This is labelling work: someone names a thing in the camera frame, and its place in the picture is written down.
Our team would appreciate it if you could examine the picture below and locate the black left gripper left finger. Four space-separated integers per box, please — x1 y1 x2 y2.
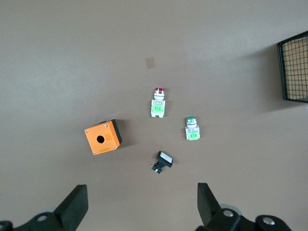
14 184 89 231

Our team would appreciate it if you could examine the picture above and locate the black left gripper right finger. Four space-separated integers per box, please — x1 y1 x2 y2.
196 182 251 231

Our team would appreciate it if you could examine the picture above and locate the red push button switch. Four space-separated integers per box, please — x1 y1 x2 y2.
151 87 167 118

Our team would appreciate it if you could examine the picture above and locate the brown tape patch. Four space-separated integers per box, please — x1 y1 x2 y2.
145 56 157 70

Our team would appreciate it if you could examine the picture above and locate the orange button enclosure box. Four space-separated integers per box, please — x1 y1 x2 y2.
84 119 123 156

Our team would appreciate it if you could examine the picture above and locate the green push button switch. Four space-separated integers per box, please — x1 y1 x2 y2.
184 116 201 141

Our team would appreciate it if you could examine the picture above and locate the black wire mesh basket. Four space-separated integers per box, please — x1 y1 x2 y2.
277 30 308 103

